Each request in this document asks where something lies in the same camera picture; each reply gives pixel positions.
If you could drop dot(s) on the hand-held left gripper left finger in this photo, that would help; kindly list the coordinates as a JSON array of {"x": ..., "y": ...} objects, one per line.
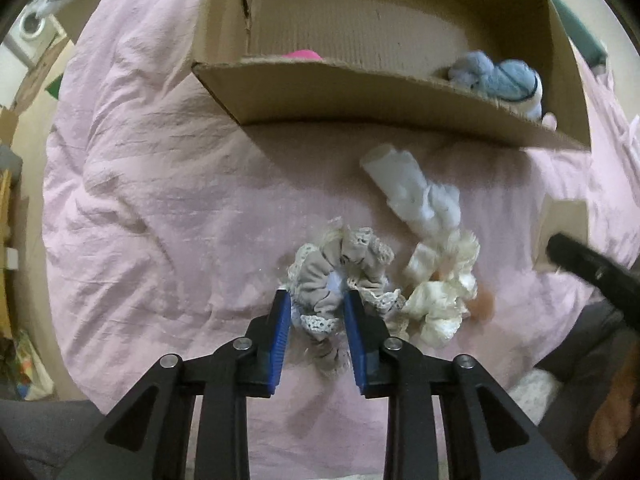
[{"x": 279, "y": 335}]

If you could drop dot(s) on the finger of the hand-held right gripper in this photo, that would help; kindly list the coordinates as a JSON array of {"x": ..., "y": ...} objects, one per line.
[{"x": 590, "y": 262}]

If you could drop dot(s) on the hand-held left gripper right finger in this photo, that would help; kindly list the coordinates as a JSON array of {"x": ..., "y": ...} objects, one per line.
[{"x": 356, "y": 340}]

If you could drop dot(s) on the beige lace scrunchie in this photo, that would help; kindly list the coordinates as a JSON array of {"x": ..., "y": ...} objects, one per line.
[{"x": 345, "y": 275}]

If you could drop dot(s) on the cream satin scrunchie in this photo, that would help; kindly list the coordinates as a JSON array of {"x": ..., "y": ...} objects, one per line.
[{"x": 442, "y": 295}]

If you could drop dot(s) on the white sock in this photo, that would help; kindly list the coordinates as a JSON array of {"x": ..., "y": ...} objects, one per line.
[{"x": 415, "y": 190}]

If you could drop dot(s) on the pink plush item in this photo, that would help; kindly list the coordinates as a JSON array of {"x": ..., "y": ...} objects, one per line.
[{"x": 302, "y": 55}]

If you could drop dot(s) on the cardboard box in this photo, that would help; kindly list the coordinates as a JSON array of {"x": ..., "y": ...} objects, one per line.
[{"x": 380, "y": 50}]

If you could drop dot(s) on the pink bed sheet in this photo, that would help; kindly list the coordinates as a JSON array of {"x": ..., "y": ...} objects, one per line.
[{"x": 200, "y": 220}]

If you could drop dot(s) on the grey trouser leg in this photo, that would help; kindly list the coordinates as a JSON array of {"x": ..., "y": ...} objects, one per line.
[{"x": 40, "y": 435}]

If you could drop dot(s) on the white washing machine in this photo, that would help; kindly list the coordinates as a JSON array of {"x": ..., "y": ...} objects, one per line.
[{"x": 32, "y": 27}]

